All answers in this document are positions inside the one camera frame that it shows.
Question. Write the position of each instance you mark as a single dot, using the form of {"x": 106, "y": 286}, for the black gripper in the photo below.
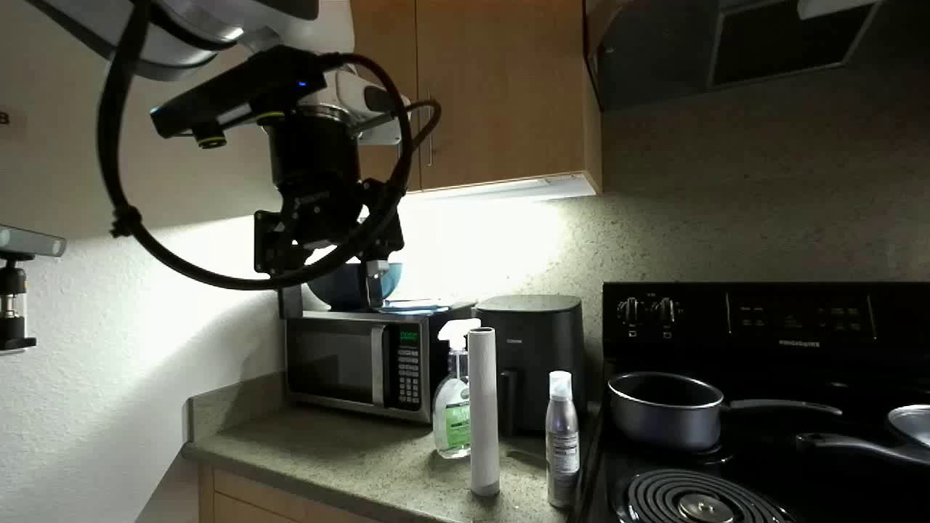
{"x": 324, "y": 219}

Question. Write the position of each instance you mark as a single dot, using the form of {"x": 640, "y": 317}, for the silver Franka robot arm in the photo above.
{"x": 193, "y": 30}

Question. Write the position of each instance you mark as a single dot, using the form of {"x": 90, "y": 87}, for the stainless microwave body with keypad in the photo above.
{"x": 408, "y": 365}

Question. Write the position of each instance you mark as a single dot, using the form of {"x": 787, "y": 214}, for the dark blue bowl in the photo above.
{"x": 338, "y": 286}

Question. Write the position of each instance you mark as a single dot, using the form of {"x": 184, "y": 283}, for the flat blue tray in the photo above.
{"x": 421, "y": 306}

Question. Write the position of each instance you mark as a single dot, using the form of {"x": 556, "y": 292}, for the clear spray bottle green label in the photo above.
{"x": 450, "y": 410}

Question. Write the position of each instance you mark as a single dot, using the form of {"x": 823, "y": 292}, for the white paper roll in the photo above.
{"x": 482, "y": 417}

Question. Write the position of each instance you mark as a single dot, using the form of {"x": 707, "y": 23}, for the under cabinet light strip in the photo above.
{"x": 511, "y": 186}

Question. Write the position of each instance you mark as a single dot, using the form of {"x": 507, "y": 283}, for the white spray can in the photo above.
{"x": 560, "y": 440}

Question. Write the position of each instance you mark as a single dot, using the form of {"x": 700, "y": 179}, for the coil stove burner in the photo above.
{"x": 677, "y": 497}

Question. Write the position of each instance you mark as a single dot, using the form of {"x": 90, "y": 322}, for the range hood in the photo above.
{"x": 656, "y": 48}

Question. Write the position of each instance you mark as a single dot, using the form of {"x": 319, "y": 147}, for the black electric stove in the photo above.
{"x": 773, "y": 320}

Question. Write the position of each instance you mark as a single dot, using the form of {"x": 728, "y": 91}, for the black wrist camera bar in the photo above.
{"x": 242, "y": 91}

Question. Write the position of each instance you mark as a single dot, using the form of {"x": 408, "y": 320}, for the wooden wall cabinet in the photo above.
{"x": 502, "y": 87}

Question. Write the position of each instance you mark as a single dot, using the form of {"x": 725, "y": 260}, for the beige wall cabinet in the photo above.
{"x": 47, "y": 147}

